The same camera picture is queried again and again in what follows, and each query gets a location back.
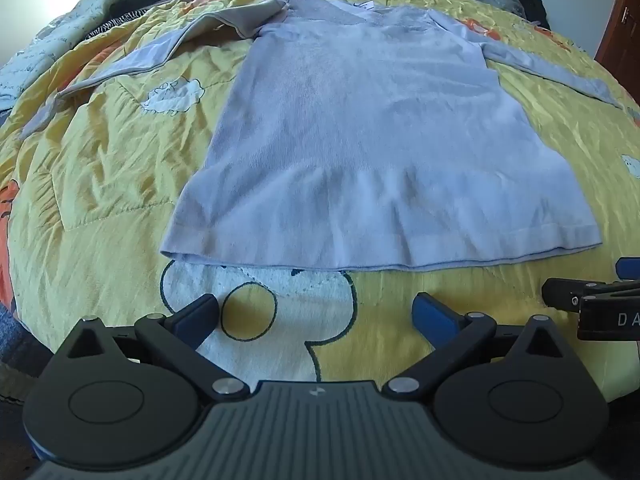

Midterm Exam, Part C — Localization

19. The black white striped cloth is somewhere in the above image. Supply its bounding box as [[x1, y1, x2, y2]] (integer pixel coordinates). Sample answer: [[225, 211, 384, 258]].
[[84, 12, 132, 41]]

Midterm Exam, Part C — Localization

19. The yellow cartoon print blanket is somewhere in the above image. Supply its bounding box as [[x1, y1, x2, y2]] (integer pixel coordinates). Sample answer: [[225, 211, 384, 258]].
[[0, 0, 640, 403]]

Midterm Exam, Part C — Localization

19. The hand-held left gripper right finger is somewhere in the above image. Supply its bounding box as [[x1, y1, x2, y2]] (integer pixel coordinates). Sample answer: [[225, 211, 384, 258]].
[[383, 292, 561, 401]]

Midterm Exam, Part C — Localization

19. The lavender knit sweater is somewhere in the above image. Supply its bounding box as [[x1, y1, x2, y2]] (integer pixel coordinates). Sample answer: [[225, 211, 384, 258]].
[[59, 0, 627, 274]]

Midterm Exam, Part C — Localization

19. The blue white printed quilt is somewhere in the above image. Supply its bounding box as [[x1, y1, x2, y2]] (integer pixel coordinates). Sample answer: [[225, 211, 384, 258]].
[[0, 0, 177, 113]]

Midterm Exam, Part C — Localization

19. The brown wooden door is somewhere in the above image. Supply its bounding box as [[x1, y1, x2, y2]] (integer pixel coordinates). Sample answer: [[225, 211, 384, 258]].
[[594, 0, 640, 107]]

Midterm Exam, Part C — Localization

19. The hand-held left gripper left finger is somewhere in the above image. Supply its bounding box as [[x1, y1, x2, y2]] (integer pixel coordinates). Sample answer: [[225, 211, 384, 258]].
[[66, 293, 251, 401]]

